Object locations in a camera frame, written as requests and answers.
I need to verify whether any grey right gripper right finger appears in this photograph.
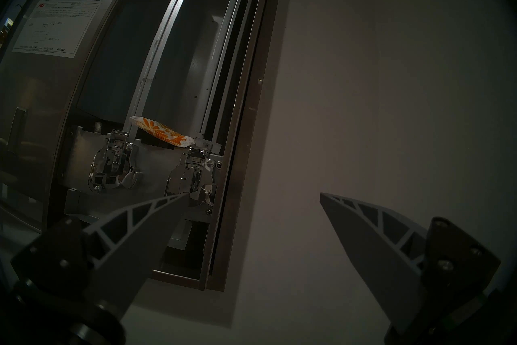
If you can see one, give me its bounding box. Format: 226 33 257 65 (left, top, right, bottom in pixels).
320 193 501 345

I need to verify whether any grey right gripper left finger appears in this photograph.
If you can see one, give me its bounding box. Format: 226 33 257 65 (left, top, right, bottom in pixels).
10 191 190 345

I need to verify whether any stainless steel dispenser cabinet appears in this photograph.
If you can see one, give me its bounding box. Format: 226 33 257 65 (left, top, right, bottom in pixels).
42 0 286 291

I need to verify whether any chrome pad dispensing mechanism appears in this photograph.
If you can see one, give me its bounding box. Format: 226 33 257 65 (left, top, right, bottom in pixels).
88 129 144 192

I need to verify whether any orange white pad packet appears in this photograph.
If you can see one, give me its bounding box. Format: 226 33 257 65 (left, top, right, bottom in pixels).
130 116 194 148

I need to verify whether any white instruction sheet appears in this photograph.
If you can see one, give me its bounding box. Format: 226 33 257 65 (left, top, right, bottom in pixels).
11 0 130 59

